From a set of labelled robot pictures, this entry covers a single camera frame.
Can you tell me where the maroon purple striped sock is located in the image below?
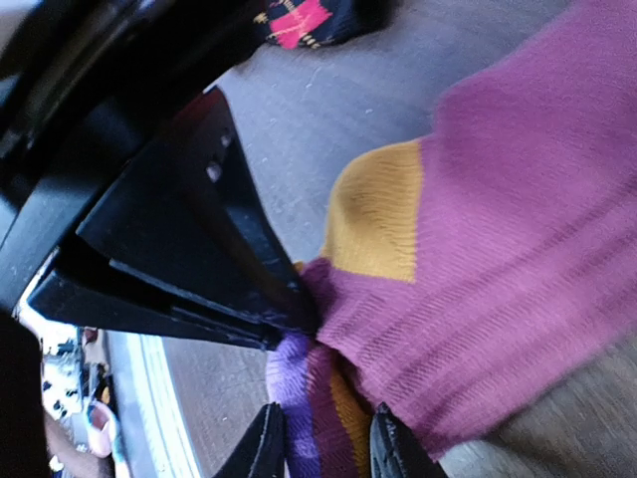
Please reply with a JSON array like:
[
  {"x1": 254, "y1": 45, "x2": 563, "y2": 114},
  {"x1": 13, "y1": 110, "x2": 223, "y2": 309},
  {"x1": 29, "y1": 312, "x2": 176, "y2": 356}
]
[{"x1": 267, "y1": 1, "x2": 636, "y2": 477}]

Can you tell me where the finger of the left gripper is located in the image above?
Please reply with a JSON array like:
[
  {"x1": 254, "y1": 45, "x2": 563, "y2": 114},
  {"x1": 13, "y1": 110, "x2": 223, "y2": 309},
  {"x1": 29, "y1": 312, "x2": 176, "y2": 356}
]
[
  {"x1": 77, "y1": 89, "x2": 319, "y2": 334},
  {"x1": 27, "y1": 259, "x2": 282, "y2": 351}
]

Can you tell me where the black red orange argyle sock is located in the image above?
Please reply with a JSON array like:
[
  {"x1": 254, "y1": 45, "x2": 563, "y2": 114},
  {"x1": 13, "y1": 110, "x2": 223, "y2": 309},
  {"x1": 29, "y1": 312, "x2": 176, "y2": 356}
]
[{"x1": 253, "y1": 0, "x2": 397, "y2": 50}]

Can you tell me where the person in striped shirt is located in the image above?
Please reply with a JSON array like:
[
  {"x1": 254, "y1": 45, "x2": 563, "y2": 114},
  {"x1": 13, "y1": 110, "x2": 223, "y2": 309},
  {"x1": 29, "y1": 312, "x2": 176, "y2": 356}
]
[{"x1": 44, "y1": 400, "x2": 129, "y2": 477}]

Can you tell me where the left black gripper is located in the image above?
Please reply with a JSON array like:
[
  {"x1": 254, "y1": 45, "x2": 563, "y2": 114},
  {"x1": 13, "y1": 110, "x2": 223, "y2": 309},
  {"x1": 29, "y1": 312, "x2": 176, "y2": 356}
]
[{"x1": 1, "y1": 1, "x2": 263, "y2": 309}]

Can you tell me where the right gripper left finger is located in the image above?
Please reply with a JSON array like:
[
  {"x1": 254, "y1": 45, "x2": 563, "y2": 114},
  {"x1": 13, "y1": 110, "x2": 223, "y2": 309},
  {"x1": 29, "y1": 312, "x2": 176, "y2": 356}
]
[{"x1": 214, "y1": 402, "x2": 285, "y2": 478}]

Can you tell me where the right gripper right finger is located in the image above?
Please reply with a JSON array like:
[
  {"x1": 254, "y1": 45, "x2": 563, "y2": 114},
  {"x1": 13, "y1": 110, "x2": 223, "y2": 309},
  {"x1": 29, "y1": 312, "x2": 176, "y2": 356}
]
[{"x1": 369, "y1": 402, "x2": 448, "y2": 478}]

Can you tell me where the front aluminium rail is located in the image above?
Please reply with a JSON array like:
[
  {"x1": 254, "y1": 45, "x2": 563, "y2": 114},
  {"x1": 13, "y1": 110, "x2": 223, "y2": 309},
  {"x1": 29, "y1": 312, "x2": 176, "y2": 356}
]
[{"x1": 97, "y1": 331, "x2": 202, "y2": 477}]

